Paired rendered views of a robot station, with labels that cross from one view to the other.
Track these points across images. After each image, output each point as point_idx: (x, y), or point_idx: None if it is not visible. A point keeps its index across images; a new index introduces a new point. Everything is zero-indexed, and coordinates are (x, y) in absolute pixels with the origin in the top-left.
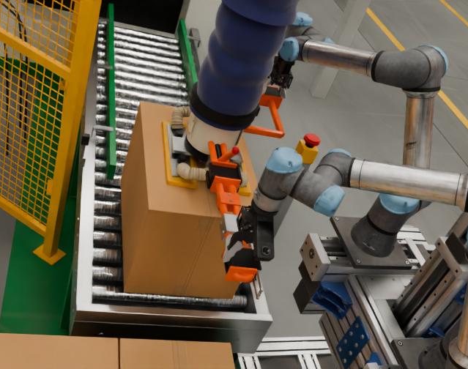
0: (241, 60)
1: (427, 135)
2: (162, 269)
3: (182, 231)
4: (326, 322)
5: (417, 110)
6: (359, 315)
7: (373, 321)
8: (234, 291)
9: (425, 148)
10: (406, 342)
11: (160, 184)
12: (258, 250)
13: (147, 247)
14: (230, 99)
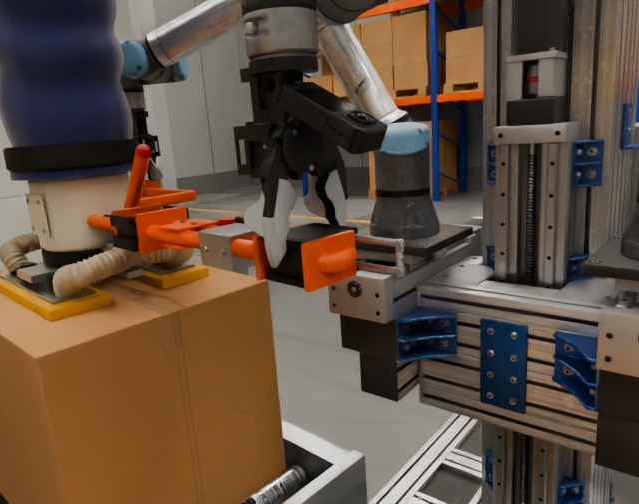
0: (61, 23)
1: (371, 64)
2: (141, 491)
3: (134, 377)
4: (433, 388)
5: (342, 37)
6: (480, 316)
7: (510, 298)
8: (282, 451)
9: (379, 81)
10: (596, 258)
11: (35, 326)
12: (350, 122)
13: (83, 460)
14: (82, 109)
